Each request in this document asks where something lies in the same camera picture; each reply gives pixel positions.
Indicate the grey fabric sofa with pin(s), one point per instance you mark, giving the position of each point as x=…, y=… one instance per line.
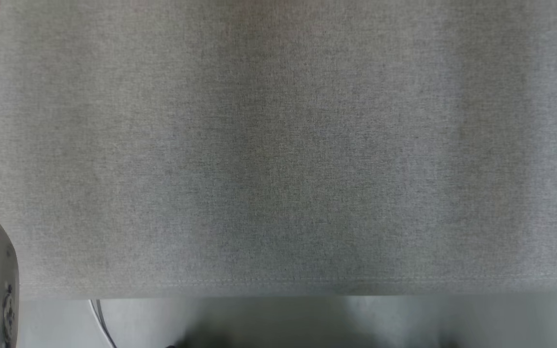
x=278, y=145

